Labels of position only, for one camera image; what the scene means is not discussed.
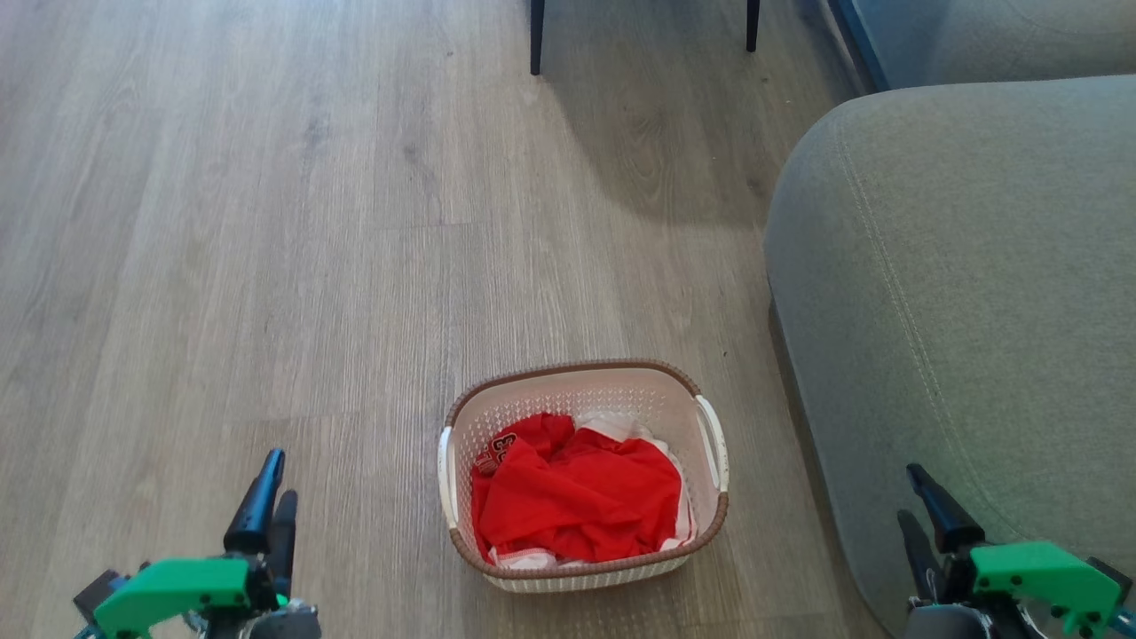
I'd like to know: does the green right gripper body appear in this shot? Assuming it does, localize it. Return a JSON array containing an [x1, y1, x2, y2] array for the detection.
[[903, 540, 1136, 639]]

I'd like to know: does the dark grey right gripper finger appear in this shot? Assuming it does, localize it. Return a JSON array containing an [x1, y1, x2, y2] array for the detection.
[[895, 509, 948, 605], [905, 462, 987, 555]]

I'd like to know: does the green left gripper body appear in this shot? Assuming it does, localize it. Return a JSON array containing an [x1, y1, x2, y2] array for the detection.
[[73, 556, 322, 639]]

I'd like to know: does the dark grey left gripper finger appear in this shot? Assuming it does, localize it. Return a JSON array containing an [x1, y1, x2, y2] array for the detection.
[[223, 448, 288, 556], [265, 490, 300, 596]]

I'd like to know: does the white laundry basket brown rim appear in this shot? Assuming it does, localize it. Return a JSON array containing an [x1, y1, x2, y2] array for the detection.
[[437, 359, 731, 594]]

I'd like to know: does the grey fabric sofa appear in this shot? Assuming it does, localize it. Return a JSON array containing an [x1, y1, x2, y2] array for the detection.
[[764, 0, 1136, 639]]

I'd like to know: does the red jersey garment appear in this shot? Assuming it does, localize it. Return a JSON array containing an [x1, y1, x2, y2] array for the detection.
[[469, 412, 685, 565]]

